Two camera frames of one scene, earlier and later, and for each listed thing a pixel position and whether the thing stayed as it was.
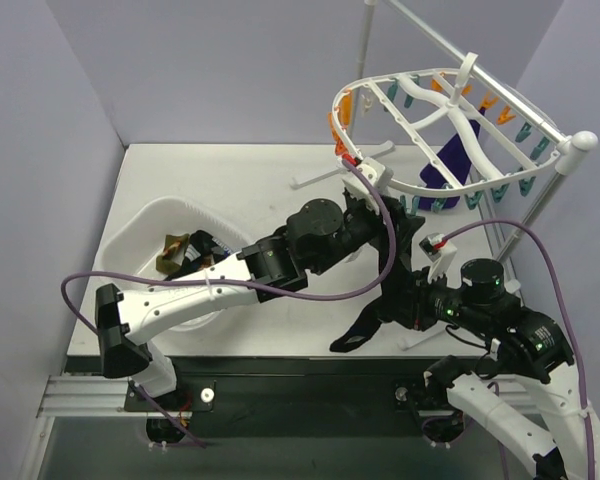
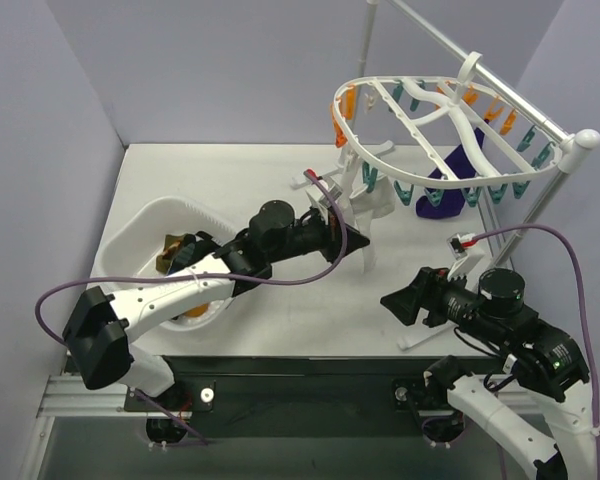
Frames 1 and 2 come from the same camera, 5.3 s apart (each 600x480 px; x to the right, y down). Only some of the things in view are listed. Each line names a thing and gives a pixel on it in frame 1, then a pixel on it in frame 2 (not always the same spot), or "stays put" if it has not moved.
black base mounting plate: [287, 397] stays put
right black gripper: [410, 304] stays put
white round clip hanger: [440, 138] stays put
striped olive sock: [174, 248] stays put
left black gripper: [387, 215] → [333, 240]
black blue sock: [364, 325] → [190, 250]
